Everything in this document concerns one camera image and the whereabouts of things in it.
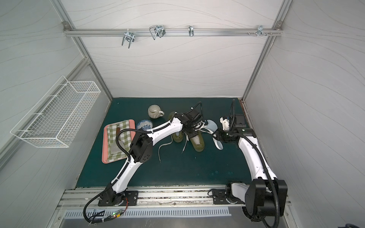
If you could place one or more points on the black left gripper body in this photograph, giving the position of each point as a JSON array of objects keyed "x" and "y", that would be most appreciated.
[{"x": 192, "y": 132}]

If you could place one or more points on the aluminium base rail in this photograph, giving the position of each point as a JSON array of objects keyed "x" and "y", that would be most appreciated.
[{"x": 148, "y": 196}]

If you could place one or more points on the metal bracket with screws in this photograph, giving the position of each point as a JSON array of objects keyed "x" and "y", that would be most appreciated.
[{"x": 259, "y": 32}]

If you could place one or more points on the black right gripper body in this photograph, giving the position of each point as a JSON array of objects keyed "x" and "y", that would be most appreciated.
[{"x": 223, "y": 135}]

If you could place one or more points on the striped ceramic mug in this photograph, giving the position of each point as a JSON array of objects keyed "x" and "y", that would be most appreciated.
[{"x": 155, "y": 112}]

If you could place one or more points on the green white checkered cloth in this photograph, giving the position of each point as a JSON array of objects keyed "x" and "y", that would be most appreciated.
[{"x": 114, "y": 153}]

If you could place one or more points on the metal U-bolt clamp middle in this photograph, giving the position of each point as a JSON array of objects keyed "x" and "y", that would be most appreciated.
[{"x": 157, "y": 31}]

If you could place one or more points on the white slotted cable duct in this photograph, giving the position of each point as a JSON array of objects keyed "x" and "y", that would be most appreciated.
[{"x": 193, "y": 212}]

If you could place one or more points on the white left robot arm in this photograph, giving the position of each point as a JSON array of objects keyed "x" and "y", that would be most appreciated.
[{"x": 141, "y": 147}]

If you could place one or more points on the wooden handled utensil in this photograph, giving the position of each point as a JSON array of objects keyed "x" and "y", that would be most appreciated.
[{"x": 117, "y": 129}]

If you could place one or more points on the blue floral ceramic bowl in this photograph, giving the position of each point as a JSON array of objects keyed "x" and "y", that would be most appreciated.
[{"x": 144, "y": 125}]

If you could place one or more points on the pink plastic tray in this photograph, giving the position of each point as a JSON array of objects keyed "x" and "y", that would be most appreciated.
[{"x": 104, "y": 148}]

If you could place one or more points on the white wire basket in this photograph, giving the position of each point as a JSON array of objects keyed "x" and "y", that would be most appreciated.
[{"x": 54, "y": 121}]

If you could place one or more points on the small metal hook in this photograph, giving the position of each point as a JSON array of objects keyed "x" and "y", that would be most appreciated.
[{"x": 191, "y": 31}]

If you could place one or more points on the aluminium top rail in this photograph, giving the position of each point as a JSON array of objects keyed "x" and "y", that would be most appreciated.
[{"x": 170, "y": 32}]

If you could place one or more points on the green canvas shoe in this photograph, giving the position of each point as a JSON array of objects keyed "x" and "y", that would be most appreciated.
[
  {"x": 198, "y": 142},
  {"x": 175, "y": 137}
]

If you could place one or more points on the metal U-bolt clamp left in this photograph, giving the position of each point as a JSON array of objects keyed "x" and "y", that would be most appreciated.
[{"x": 128, "y": 38}]

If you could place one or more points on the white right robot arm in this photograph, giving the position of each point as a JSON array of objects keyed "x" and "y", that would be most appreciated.
[{"x": 266, "y": 195}]

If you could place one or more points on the metal u-bolt clamp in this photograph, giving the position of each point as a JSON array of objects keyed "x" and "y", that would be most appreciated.
[
  {"x": 157, "y": 31},
  {"x": 128, "y": 38}
]

